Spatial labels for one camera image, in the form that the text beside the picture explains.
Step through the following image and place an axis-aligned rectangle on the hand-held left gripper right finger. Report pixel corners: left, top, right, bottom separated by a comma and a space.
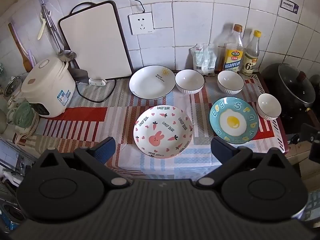
197, 137, 292, 189

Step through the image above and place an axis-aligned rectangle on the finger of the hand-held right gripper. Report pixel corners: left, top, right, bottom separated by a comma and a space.
301, 123, 320, 144
308, 142, 320, 164

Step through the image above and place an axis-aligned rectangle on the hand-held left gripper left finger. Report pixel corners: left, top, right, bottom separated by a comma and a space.
34, 137, 130, 189

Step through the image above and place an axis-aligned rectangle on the teal plate with fried egg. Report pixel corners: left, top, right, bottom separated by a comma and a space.
209, 97, 259, 145

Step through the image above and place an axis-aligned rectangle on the white ribbed bowl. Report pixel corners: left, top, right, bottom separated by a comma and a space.
256, 93, 282, 120
175, 69, 205, 95
217, 70, 245, 95

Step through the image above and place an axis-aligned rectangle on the white plate with pink bunny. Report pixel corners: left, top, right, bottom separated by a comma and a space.
133, 105, 193, 158

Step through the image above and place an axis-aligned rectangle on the white plate with sun print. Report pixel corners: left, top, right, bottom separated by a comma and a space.
129, 65, 176, 100

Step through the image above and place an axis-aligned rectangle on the striped patchwork tablecloth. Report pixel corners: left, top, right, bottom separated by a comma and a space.
19, 72, 290, 180

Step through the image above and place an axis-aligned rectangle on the glass wok lid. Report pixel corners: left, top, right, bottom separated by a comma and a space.
278, 64, 316, 107

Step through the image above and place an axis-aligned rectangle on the black wok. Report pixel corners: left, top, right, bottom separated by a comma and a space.
261, 64, 320, 135

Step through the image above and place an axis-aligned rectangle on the white rice cooker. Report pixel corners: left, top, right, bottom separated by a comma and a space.
21, 57, 76, 118

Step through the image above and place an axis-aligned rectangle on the pale green container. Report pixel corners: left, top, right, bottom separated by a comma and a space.
7, 100, 38, 130

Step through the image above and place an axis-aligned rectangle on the white plastic seasoning bag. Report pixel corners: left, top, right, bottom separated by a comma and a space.
191, 42, 218, 77

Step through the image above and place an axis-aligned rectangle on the white label vinegar bottle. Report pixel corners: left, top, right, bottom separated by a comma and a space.
240, 30, 262, 77

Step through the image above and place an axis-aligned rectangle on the yellow label oil bottle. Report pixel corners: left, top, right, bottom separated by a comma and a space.
222, 24, 244, 73

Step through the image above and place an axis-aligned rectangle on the metal ladle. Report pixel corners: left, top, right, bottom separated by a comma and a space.
41, 0, 77, 62

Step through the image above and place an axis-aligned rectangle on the small glass pot lid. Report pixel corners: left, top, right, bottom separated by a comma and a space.
4, 76, 22, 98

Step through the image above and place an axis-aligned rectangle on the gas stove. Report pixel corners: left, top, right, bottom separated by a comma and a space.
0, 180, 28, 230

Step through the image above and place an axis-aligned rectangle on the wooden spatula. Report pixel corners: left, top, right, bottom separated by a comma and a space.
8, 22, 33, 73

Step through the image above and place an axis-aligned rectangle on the white rice paddle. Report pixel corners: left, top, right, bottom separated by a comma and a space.
37, 12, 47, 40

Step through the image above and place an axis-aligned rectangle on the black rice cooker cable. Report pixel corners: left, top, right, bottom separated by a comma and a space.
75, 79, 118, 103

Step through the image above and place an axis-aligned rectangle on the white cutting board dark frame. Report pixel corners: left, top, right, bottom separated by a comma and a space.
58, 1, 133, 80

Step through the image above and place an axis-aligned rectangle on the lilac utensil handle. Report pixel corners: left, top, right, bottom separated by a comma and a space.
27, 49, 36, 68

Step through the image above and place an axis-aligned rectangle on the wall sticker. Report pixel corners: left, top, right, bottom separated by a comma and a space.
280, 0, 300, 14

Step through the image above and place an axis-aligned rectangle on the white wall socket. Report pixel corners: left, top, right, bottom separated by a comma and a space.
129, 12, 153, 35

